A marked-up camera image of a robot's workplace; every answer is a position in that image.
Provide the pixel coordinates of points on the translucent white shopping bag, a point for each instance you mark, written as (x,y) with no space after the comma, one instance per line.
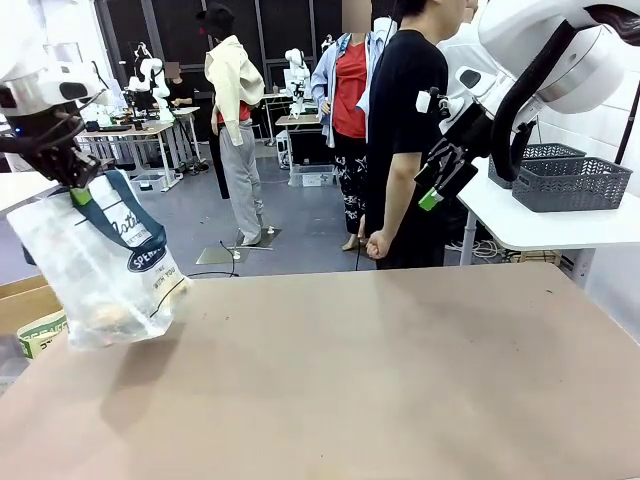
(100,270)

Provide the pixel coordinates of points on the grey plastic basket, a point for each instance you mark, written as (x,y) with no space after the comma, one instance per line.
(550,150)
(570,185)

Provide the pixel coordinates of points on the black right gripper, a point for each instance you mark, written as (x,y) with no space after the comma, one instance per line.
(462,135)

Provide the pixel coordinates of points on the black tripod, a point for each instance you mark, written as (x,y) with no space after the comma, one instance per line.
(627,135)

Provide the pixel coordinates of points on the white side table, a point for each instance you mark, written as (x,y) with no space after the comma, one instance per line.
(550,230)

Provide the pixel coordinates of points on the wooden background table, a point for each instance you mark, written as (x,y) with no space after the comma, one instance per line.
(145,130)

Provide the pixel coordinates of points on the seated person in black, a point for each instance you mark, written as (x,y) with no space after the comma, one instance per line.
(181,90)

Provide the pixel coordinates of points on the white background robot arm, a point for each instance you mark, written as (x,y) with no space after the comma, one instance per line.
(152,80)

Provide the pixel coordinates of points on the person in black t-shirt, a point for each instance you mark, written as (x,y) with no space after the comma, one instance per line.
(405,125)

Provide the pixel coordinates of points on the person's right hand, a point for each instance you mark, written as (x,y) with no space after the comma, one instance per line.
(385,246)

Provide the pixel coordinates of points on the small white background robot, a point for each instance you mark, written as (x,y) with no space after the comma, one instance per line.
(296,80)

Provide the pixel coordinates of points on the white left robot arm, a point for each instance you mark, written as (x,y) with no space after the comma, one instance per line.
(35,60)

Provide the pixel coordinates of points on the green and white sack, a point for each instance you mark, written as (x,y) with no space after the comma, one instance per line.
(40,337)

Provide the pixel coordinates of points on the person's right forearm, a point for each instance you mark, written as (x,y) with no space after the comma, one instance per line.
(395,195)

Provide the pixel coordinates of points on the mannequin with cream hoodie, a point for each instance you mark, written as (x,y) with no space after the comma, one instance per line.
(235,125)

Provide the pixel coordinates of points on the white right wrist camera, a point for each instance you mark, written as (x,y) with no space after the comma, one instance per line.
(430,101)

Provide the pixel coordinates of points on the metal floor plate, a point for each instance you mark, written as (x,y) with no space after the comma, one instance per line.
(240,247)

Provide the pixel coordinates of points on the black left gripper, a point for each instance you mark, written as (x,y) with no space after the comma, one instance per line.
(40,140)

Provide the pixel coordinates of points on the clear plastic storage box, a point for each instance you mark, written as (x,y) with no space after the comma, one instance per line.
(312,176)

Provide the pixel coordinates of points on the cardboard box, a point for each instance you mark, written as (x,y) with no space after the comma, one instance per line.
(20,305)

